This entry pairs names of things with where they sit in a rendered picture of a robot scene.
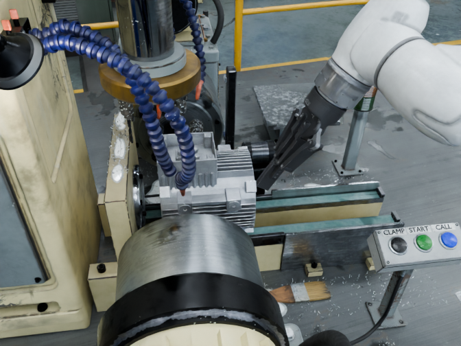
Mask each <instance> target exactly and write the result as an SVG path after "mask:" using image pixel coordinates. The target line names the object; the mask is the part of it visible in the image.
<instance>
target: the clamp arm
mask: <svg viewBox="0 0 461 346"><path fill-rule="evenodd" d="M224 82H225V83H226V124H225V132H223V138H224V140H225V145H229V144H230V148H231V150H234V149H235V108H236V84H237V71H236V68H235V66H234V65H233V66H226V73H224Z"/></svg>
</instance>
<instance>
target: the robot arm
mask: <svg viewBox="0 0 461 346"><path fill-rule="evenodd" d="M428 16H429V4H428V2H426V1H425V0H370V1H369V2H368V3H367V4H366V5H365V6H364V7H363V8H362V9H361V10H360V11H359V13H358V14H357V15H356V17H355V18H354V19H353V20H352V21H351V23H350V24H349V26H348V27H347V29H346V30H345V31H344V33H343V35H342V37H341V38H340V40H339V42H338V46H337V47H336V49H335V51H334V53H333V55H332V57H331V58H330V59H328V61H327V63H326V65H325V66H324V67H323V68H322V70H321V71H320V73H319V74H318V75H317V76H316V78H315V80H314V83H315V86H314V87H313V89H312V90H311V91H310V92H309V94H308V95H307V97H306V98H305V99H304V105H305V107H304V108H303V109H299V108H297V107H295V108H294V110H293V112H292V116H291V118H290V119H289V121H288V123H287V125H286V127H285V128H284V130H283V132H282V133H281V136H280V137H279V139H278V141H277V142H276V144H275V146H274V148H273V150H275V153H274V158H273V160H271V162H270V163H269V164H268V166H267V167H266V169H265V170H264V171H263V172H262V173H261V175H260V176H259V178H258V179H257V180H256V183H257V187H260V188H262V189H265V190H269V189H270V188H271V186H272V185H273V184H274V182H275V181H276V180H277V179H278V178H279V177H280V175H281V174H282V173H283V172H284V171H287V172H290V173H292V172H293V171H294V170H295V169H296V168H297V167H299V166H300V165H301V164H302V163H303V162H305V161H306V160H307V159H308V158H309V157H310V156H311V155H312V154H313V153H315V152H317V151H319V150H321V149H322V148H323V144H321V143H320V136H322V135H323V134H324V132H325V130H326V128H327V126H329V125H334V124H336V123H337V122H338V121H339V119H340V118H341V117H342V116H343V114H345V112H346V111H347V109H353V108H354V107H355V106H356V105H357V103H358V102H359V101H360V100H361V99H362V98H363V97H364V95H365V94H366V93H367V92H368V91H369V90H370V88H371V86H372V85H373V86H374V87H376V88H377V89H379V90H380V91H381V93H382V94H383V95H384V96H385V98H386V99H387V101H388V102H389V104H390V105H391V106H392V107H393V108H394V109H395V110H396V111H397V112H398V113H399V114H400V115H401V116H402V117H403V118H404V119H406V120H407V121H408V122H409V123H410V124H411V125H413V127H415V128H416V129H417V130H419V131H420V132H422V133H423V134H424V135H426V136H428V137H429V138H431V139H433V140H435V141H437V142H440V143H443V144H445V145H448V146H461V45H445V44H438V45H436V46H435V45H432V44H431V43H430V42H428V41H427V40H425V39H424V38H423V36H422V35H421V32H422V31H423V30H424V28H425V26H426V23H427V19H428Z"/></svg>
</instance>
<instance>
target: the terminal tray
mask: <svg viewBox="0 0 461 346"><path fill-rule="evenodd" d="M206 134H210V135H209V136H206ZM191 135H192V137H193V139H192V141H193V143H194V150H195V152H196V154H195V156H196V175H195V176H194V178H193V180H192V182H190V183H189V185H188V188H187V189H190V187H192V186H193V188H194V189H195V188H196V186H199V188H202V186H203V185H204V186H205V187H208V186H209V185H210V186H211V187H214V185H217V155H216V150H215V142H214V138H213V132H193V133H191ZM163 136H164V137H165V138H164V142H165V144H166V148H167V150H168V153H169V155H170V157H171V160H172V161H173V164H174V166H175V167H176V169H177V171H176V174H177V172H181V171H182V161H181V155H180V149H179V143H178V141H177V136H176V135H175V134H167V135H163ZM209 155H213V157H209ZM156 164H157V170H158V179H159V185H160V187H162V186H170V190H172V188H173V187H175V189H177V187H176V183H175V175H176V174H175V175H173V176H171V177H167V176H165V174H164V172H163V171H162V169H161V166H160V165H159V164H158V161H157V160H156Z"/></svg>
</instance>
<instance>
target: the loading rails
mask: <svg viewBox="0 0 461 346"><path fill-rule="evenodd" d="M384 197H385V193H384V192H383V190H382V188H381V187H380V186H379V181H369V182H360V183H344V184H335V185H319V186H311V187H295V188H286V189H272V191H271V194H260V195H256V216H255V218H256V219H255V226H254V232H253V233H247V234H248V235H249V236H250V239H251V240H252V243H253V245H254V248H255V253H256V256H257V261H258V265H259V270H260V271H266V270H278V269H280V270H281V272H286V271H293V270H305V272H306V275H307V277H315V276H321V275H322V274H323V269H322V268H324V267H331V266H343V265H351V264H363V263H366V265H367V267H368V269H369V270H375V266H374V264H373V259H372V256H371V254H370V249H369V246H368V242H367V238H368V237H369V236H370V235H371V234H372V233H373V231H376V230H381V229H395V228H402V227H404V224H405V223H404V222H400V220H401V219H400V217H399V215H398V214H397V212H396V211H392V213H391V215H384V216H379V212H380V209H381V206H382V203H383V200H384ZM145 210H146V212H147V216H146V217H145V225H147V224H149V223H151V222H154V221H156V220H160V219H162V216H161V204H160V203H154V204H146V205H145Z"/></svg>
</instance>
